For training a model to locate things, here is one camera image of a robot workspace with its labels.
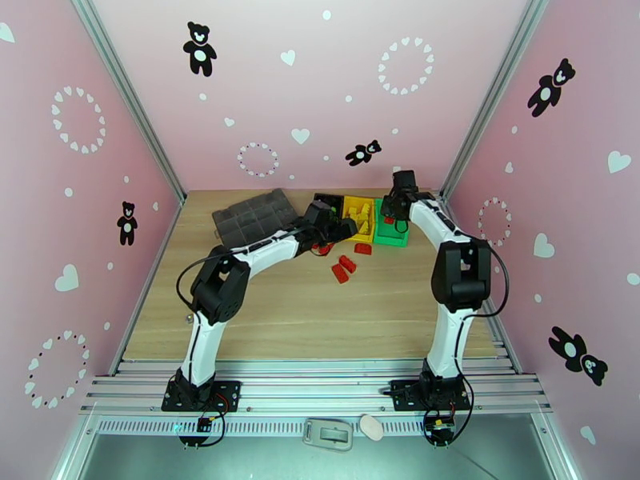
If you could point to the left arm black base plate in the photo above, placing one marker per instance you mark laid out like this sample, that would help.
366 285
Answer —
227 393

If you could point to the dark compartment organizer case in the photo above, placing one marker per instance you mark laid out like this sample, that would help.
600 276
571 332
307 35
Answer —
250 216

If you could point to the slotted metal grille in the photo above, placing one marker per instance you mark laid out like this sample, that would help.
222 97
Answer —
260 426

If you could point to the yellow storage bin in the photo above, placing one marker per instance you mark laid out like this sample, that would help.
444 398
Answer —
367 238

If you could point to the right arm base wiring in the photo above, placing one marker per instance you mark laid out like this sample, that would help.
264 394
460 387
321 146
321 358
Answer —
440 429

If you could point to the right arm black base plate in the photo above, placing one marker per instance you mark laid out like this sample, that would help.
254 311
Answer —
402 393

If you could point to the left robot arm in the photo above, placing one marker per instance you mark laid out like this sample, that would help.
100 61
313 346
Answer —
265 248

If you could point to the yellow lego brick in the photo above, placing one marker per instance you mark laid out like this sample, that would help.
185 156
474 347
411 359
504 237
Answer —
365 224
353 211
366 209

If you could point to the black bear wall sticker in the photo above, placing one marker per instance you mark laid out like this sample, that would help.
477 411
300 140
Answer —
594 367
127 226
200 56
547 93
361 154
570 349

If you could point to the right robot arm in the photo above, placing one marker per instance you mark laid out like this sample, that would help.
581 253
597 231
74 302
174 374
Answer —
450 343

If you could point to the beige oval pad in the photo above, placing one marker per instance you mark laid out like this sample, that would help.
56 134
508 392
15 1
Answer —
371 427

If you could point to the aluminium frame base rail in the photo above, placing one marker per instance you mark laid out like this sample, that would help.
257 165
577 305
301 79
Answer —
310 388

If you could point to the aluminium frame post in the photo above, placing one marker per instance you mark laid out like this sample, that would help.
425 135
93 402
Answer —
129 93
492 93

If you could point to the left arm base wiring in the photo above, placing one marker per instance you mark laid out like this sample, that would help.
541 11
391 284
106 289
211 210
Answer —
204 423

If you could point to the black storage bin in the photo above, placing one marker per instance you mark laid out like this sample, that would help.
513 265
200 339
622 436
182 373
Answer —
336 199

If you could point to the green storage bin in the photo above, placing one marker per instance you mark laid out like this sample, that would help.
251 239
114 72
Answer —
392 239

